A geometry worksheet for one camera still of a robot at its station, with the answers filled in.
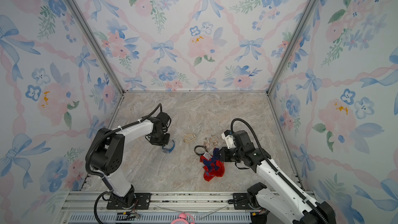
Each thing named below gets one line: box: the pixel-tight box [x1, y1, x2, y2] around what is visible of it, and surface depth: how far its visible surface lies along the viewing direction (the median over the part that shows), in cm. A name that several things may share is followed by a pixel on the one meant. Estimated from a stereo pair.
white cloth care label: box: [203, 151, 213, 161], surface depth 87 cm
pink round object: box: [170, 213, 196, 224], surface depth 69 cm
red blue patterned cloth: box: [199, 147, 225, 182], surface depth 82 cm
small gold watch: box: [203, 137, 210, 149], surface depth 94 cm
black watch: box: [194, 145, 208, 157], surface depth 92 cm
